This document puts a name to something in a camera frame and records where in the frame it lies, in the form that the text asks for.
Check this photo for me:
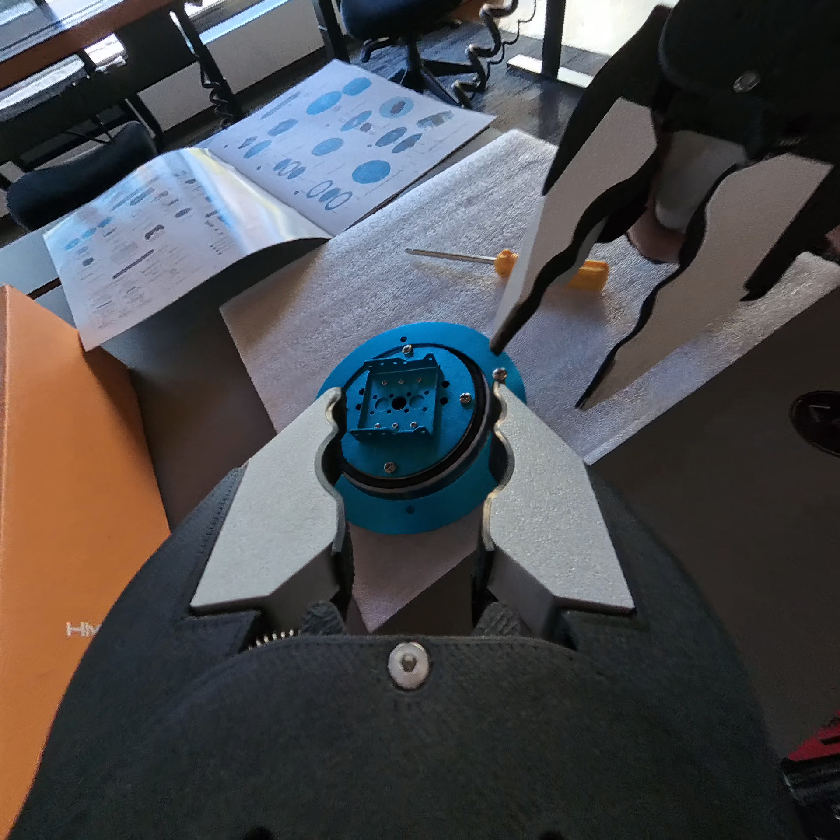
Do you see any yellow-handled screwdriver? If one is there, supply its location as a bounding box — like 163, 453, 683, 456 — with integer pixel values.
406, 247, 610, 291

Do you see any person's right hand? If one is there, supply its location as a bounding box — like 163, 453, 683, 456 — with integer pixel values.
626, 205, 690, 263

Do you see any blue round metal base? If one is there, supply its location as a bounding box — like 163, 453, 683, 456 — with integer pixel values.
317, 323, 528, 538

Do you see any grey desk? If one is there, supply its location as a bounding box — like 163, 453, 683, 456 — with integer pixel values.
0, 125, 840, 762

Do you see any short coiled cable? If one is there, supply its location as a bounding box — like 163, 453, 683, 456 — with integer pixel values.
200, 62, 236, 129

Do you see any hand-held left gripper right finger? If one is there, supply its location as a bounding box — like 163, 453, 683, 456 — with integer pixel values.
481, 382, 636, 616

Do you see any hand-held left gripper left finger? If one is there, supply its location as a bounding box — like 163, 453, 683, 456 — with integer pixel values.
190, 387, 349, 614

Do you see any orange kit box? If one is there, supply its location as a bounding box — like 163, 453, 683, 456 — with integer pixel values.
0, 283, 173, 821

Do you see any black saddle stool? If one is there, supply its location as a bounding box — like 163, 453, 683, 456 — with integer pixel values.
340, 0, 475, 91
7, 121, 158, 231

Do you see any black round desk grommet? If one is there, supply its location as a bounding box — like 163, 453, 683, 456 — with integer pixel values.
789, 390, 840, 457

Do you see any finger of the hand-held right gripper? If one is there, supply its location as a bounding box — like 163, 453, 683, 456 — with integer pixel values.
491, 97, 660, 355
575, 154, 833, 411

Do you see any long coiled cable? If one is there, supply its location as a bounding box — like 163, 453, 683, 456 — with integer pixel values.
453, 0, 521, 107

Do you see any white foam sheet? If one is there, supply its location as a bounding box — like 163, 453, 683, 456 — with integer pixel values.
220, 129, 840, 634

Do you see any wooden-edged standing desk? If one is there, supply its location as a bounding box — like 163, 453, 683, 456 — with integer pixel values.
0, 0, 227, 165
508, 0, 595, 86

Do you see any open instruction booklet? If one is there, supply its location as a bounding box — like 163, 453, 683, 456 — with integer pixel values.
42, 59, 496, 350

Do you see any red black object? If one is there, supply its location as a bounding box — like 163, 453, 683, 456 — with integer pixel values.
781, 731, 840, 821

